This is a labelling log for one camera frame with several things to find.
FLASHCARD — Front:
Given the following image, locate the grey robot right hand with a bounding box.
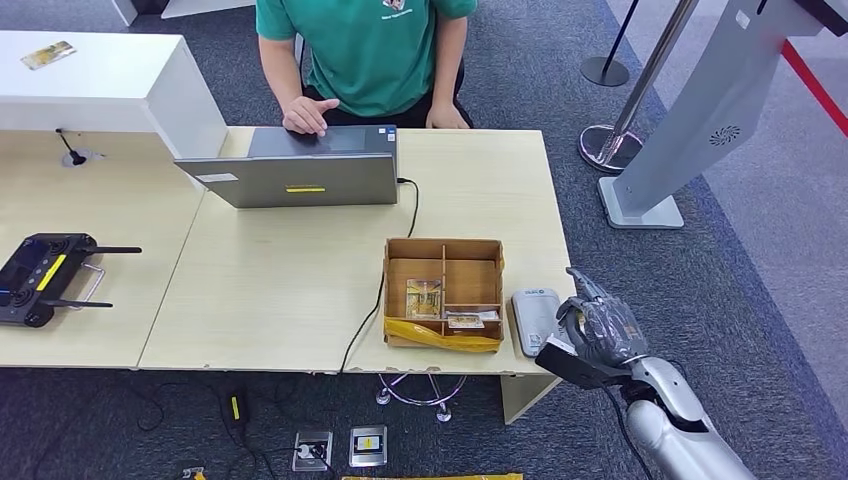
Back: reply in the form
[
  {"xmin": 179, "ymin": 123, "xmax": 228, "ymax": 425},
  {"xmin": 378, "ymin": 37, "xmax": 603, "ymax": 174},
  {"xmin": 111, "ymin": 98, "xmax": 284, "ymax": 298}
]
[{"xmin": 555, "ymin": 266, "xmax": 651, "ymax": 369}]

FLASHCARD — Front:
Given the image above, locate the brown divided card box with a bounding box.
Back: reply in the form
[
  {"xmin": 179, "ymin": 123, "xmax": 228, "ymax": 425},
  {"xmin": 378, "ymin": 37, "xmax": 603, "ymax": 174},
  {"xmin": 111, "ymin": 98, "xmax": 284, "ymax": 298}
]
[{"xmin": 382, "ymin": 237, "xmax": 507, "ymax": 351}]

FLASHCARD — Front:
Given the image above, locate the yellow card in box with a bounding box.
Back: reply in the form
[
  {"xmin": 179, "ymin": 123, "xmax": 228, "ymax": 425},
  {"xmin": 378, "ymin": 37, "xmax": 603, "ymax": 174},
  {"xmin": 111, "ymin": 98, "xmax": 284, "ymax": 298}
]
[{"xmin": 405, "ymin": 278, "xmax": 444, "ymax": 321}]

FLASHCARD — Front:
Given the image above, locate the person's left hand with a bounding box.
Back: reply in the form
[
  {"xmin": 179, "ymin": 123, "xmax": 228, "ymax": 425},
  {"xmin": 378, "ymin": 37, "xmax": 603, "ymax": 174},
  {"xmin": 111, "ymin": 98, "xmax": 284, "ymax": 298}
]
[{"xmin": 424, "ymin": 102, "xmax": 472, "ymax": 130}]

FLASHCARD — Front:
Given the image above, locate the person's hand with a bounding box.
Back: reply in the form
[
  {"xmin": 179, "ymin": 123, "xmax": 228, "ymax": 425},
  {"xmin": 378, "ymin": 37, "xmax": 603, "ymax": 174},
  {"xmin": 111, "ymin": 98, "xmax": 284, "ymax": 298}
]
[
  {"xmin": 424, "ymin": 102, "xmax": 472, "ymax": 130},
  {"xmin": 281, "ymin": 96, "xmax": 340, "ymax": 138}
]

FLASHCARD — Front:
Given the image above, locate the person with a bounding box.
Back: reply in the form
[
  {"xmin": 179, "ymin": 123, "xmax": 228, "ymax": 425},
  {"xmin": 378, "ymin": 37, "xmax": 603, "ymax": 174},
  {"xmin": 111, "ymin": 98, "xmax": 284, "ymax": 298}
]
[{"xmin": 254, "ymin": 0, "xmax": 478, "ymax": 137}]

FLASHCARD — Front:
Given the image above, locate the person's right hand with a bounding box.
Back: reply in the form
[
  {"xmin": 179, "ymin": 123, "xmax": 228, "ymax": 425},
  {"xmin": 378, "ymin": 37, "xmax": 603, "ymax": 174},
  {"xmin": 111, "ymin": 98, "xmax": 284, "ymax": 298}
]
[{"xmin": 281, "ymin": 96, "xmax": 340, "ymax": 138}]

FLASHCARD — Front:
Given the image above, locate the yellow card on counter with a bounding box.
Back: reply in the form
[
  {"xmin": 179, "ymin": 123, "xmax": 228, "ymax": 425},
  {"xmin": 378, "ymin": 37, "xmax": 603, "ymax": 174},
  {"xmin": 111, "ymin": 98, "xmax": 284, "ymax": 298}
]
[{"xmin": 20, "ymin": 40, "xmax": 77, "ymax": 72}]

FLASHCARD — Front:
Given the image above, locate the desk leg panel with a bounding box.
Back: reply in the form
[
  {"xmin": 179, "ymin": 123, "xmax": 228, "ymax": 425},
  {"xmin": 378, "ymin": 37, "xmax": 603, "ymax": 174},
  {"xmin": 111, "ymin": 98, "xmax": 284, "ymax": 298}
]
[{"xmin": 501, "ymin": 374, "xmax": 564, "ymax": 426}]

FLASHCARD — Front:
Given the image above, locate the chrome chair base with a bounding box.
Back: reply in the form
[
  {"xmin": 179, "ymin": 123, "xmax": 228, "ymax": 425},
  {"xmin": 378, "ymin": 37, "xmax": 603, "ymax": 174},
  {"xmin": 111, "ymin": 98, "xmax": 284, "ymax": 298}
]
[{"xmin": 375, "ymin": 372, "xmax": 469, "ymax": 424}]

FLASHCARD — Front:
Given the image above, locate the silver kiosk stand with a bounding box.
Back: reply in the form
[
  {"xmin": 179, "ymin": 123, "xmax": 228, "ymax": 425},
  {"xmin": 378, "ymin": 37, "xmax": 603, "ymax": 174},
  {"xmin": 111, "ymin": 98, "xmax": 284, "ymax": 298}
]
[{"xmin": 597, "ymin": 0, "xmax": 848, "ymax": 231}]

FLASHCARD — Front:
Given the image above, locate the floor socket with yellow label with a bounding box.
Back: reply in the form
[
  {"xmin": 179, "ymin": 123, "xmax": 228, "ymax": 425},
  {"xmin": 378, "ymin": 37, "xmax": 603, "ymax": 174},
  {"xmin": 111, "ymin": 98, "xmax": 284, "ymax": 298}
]
[{"xmin": 349, "ymin": 425, "xmax": 389, "ymax": 469}]

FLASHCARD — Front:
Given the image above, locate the chrome stanchion pole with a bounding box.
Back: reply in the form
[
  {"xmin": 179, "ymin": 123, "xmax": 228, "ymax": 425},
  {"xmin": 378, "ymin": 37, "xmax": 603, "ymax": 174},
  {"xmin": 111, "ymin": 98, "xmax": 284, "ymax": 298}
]
[{"xmin": 578, "ymin": 0, "xmax": 702, "ymax": 176}]

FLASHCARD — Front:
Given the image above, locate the red barrier belt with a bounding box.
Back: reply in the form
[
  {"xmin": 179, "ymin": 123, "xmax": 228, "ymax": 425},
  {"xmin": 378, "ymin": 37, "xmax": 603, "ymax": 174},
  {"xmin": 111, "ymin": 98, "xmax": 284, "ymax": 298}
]
[{"xmin": 782, "ymin": 39, "xmax": 848, "ymax": 137}]

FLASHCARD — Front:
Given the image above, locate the floor socket with plug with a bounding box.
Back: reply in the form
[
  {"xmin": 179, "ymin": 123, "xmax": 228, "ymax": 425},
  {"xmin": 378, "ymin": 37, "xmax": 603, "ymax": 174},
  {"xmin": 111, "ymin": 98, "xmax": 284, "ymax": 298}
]
[{"xmin": 292, "ymin": 430, "xmax": 335, "ymax": 473}]

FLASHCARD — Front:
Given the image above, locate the grey laptop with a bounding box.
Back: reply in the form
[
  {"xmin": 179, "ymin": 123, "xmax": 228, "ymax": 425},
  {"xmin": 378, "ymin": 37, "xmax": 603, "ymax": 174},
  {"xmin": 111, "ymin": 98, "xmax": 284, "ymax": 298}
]
[{"xmin": 174, "ymin": 124, "xmax": 401, "ymax": 210}]

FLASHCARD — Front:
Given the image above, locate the grey office chair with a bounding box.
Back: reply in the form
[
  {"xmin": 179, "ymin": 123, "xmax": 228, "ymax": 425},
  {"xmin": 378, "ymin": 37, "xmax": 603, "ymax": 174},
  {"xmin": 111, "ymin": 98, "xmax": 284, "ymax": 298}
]
[{"xmin": 294, "ymin": 33, "xmax": 313, "ymax": 87}]

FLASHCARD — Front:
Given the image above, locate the white cabinet base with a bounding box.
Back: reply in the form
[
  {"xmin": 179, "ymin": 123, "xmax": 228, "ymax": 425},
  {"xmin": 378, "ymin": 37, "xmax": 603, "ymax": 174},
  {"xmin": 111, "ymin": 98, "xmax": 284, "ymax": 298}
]
[{"xmin": 111, "ymin": 0, "xmax": 258, "ymax": 28}]

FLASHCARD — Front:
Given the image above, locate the small black desk microphone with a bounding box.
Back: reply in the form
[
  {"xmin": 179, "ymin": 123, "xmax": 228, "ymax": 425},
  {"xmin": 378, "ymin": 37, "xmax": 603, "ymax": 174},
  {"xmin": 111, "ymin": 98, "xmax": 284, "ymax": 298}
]
[{"xmin": 55, "ymin": 127, "xmax": 89, "ymax": 167}]

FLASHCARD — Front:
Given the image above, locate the white counter block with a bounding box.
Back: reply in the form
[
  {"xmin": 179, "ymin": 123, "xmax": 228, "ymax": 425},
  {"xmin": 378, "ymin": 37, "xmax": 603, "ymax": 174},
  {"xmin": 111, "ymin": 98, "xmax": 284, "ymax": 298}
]
[{"xmin": 0, "ymin": 29, "xmax": 231, "ymax": 160}]

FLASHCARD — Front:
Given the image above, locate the black remote controller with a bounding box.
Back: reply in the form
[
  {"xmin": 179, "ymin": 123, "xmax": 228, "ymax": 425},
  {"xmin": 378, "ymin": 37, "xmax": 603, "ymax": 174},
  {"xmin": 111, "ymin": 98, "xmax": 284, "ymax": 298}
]
[{"xmin": 0, "ymin": 232, "xmax": 144, "ymax": 329}]

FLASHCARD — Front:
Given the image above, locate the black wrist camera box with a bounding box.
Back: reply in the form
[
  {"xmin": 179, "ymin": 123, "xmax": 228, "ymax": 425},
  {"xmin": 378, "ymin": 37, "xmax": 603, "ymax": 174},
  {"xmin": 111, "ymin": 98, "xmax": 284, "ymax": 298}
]
[{"xmin": 533, "ymin": 334, "xmax": 631, "ymax": 391}]

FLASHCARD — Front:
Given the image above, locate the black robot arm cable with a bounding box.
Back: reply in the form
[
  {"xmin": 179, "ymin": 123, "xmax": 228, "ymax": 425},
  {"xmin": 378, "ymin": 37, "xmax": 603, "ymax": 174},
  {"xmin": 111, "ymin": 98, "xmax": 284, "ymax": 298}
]
[{"xmin": 599, "ymin": 384, "xmax": 657, "ymax": 480}]

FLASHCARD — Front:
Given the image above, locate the black laptop power cable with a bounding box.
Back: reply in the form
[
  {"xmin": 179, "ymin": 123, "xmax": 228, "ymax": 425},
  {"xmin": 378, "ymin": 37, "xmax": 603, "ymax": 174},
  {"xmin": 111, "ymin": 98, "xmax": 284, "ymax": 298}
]
[{"xmin": 339, "ymin": 177, "xmax": 421, "ymax": 376}]

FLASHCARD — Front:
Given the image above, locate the black stanchion post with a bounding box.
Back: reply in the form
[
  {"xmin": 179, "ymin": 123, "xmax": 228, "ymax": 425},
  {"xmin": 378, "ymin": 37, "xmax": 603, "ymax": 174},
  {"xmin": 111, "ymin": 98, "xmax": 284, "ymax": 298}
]
[{"xmin": 580, "ymin": 0, "xmax": 643, "ymax": 89}]

